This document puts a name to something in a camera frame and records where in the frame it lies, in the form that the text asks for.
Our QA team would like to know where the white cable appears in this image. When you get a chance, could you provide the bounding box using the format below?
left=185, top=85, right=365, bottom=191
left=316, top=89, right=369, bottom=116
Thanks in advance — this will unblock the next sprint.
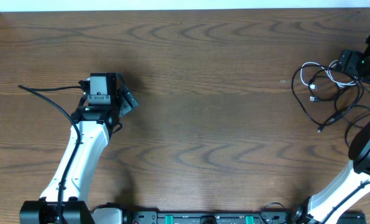
left=299, top=59, right=358, bottom=90

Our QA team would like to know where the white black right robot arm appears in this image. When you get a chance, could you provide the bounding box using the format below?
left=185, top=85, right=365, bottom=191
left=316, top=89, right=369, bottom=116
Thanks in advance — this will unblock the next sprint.
left=291, top=35, right=370, bottom=223

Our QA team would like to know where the short black cable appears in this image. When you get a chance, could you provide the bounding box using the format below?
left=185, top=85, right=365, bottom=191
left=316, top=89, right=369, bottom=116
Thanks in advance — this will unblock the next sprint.
left=290, top=63, right=370, bottom=128

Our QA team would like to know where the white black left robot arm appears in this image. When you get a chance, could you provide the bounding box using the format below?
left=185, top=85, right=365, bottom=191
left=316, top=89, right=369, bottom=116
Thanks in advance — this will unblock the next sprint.
left=19, top=84, right=137, bottom=223

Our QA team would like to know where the small black cable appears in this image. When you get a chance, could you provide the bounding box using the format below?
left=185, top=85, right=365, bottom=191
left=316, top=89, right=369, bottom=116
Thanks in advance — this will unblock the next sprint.
left=308, top=67, right=344, bottom=103

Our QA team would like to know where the black mounting rail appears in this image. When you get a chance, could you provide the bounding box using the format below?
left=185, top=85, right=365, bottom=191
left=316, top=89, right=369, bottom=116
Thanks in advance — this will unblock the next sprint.
left=122, top=210, right=368, bottom=224

